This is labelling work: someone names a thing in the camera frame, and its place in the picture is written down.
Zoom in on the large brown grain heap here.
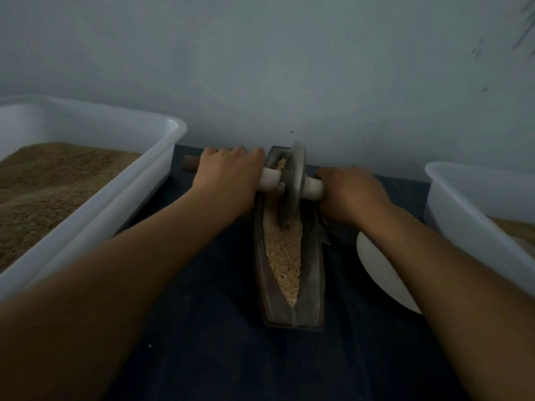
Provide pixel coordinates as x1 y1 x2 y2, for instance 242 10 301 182
0 143 143 274
489 216 535 256

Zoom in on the dark blue table cloth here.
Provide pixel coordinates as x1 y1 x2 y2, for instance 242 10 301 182
100 145 473 401

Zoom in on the boat-shaped metal grinding trough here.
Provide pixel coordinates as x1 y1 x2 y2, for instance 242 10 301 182
254 146 327 331

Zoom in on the person's right hand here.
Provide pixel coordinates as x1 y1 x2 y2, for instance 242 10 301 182
315 167 395 229

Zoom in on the white round plate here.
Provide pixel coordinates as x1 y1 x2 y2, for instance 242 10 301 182
356 231 423 316

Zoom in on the metal grinding wheel with handle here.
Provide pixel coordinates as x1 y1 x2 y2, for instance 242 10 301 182
182 141 325 229

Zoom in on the white plastic tub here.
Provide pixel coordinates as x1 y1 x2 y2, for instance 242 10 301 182
424 161 535 297
0 95 188 301

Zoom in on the person's left forearm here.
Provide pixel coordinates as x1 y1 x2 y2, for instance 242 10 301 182
0 186 242 401

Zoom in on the person's left hand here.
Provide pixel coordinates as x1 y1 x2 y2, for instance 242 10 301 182
191 146 267 217

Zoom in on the person's right forearm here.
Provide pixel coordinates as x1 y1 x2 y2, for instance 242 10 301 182
358 206 535 401

